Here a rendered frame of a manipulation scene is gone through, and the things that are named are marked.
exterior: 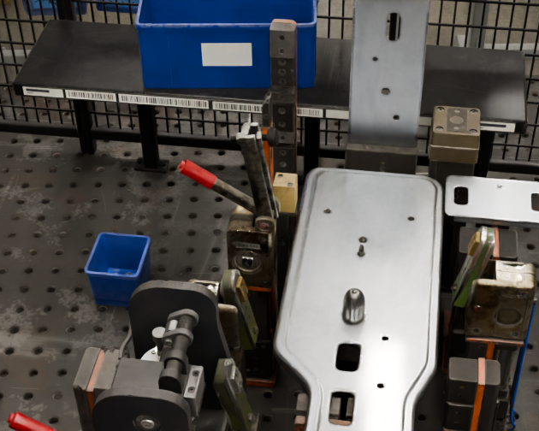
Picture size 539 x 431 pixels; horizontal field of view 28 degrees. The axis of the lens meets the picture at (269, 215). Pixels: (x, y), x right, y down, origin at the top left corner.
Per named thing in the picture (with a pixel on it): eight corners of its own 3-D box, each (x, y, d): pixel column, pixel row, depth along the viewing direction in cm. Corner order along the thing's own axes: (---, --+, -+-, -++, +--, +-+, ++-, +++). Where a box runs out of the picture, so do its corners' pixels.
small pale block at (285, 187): (294, 349, 186) (294, 187, 162) (275, 346, 186) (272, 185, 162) (298, 333, 188) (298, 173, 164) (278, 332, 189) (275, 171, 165)
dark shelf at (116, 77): (525, 136, 181) (528, 121, 179) (14, 97, 192) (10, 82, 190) (522, 63, 197) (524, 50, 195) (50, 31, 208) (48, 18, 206)
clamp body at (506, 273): (515, 452, 169) (550, 298, 146) (440, 444, 171) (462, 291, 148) (514, 407, 176) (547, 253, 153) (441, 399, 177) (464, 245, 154)
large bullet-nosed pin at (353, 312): (363, 332, 150) (364, 298, 146) (340, 329, 151) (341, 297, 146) (364, 315, 153) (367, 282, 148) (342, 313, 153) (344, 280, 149)
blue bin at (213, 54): (316, 89, 187) (316, 24, 178) (141, 89, 188) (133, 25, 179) (314, 38, 199) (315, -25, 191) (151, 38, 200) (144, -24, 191)
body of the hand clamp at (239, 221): (274, 388, 179) (270, 233, 156) (233, 384, 180) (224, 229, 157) (279, 361, 184) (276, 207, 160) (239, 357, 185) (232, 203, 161)
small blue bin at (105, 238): (142, 312, 193) (137, 277, 187) (89, 307, 194) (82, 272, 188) (156, 270, 201) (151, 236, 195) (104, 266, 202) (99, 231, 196)
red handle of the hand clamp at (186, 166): (274, 221, 156) (180, 168, 152) (266, 230, 157) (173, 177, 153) (278, 203, 159) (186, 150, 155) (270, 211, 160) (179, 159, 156)
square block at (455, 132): (459, 293, 195) (482, 136, 171) (414, 289, 196) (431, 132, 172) (459, 263, 201) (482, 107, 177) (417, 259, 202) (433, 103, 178)
